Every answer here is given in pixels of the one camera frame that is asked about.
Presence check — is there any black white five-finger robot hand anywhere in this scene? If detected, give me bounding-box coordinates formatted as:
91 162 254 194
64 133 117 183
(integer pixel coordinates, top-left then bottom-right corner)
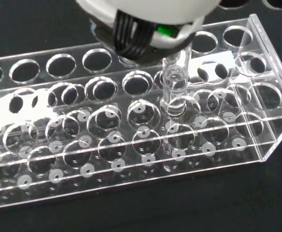
75 0 221 61

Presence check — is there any clear acrylic test tube rack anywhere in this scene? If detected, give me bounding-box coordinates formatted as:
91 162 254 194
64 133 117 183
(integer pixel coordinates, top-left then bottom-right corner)
0 14 282 211

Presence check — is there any black bench cloth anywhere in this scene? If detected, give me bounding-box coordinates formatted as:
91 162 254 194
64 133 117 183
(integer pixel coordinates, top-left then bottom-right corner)
0 0 282 232

